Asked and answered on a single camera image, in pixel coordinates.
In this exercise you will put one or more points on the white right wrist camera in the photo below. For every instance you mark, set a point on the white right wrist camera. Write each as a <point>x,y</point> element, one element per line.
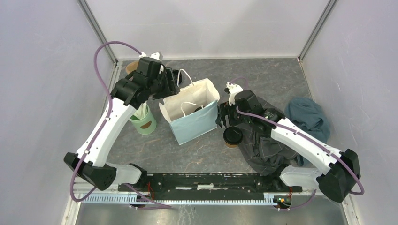
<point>232,90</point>

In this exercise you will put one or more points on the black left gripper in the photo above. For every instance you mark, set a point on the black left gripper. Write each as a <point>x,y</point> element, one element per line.
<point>171,87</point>

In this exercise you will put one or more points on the brown pulp cup carriers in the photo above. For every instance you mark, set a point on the brown pulp cup carriers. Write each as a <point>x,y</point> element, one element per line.
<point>131,67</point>

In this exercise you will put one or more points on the brown paper coffee cup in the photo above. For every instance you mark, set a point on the brown paper coffee cup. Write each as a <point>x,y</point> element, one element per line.
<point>231,145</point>

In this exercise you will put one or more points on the dark grey checked cloth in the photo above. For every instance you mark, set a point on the dark grey checked cloth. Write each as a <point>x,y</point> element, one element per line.
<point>265,155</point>

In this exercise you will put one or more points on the teal blue cloth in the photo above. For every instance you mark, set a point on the teal blue cloth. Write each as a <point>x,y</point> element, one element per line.
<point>308,116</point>

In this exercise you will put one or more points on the white stir sticks bundle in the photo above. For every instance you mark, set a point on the white stir sticks bundle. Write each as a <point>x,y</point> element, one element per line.
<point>141,111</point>

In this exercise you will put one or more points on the stack of black lids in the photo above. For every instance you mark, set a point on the stack of black lids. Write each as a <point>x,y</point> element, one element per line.
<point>178,76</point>

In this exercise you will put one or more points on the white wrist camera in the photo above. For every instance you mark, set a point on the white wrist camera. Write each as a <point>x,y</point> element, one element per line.
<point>232,90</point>
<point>150,63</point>

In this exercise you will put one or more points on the light blue paper bag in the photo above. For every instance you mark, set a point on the light blue paper bag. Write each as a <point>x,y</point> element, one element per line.
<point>178,110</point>

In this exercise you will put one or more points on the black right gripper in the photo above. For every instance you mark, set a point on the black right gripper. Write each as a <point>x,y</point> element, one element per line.
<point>224,108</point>

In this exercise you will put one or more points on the green cup holder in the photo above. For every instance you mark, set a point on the green cup holder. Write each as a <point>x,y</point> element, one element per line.
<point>146,125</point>

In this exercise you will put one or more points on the white slotted cable duct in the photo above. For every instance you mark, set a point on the white slotted cable duct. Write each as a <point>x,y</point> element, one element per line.
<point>132,198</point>

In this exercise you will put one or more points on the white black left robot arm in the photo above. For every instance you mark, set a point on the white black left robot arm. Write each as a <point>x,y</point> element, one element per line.
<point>151,79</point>

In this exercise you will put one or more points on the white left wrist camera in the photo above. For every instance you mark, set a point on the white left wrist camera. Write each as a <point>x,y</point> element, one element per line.
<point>150,63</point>

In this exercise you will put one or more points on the black plastic cup lid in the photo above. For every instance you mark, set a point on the black plastic cup lid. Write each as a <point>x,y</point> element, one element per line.
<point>233,135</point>

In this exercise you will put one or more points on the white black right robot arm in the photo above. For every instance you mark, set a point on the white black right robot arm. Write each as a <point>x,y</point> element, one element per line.
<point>326,169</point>

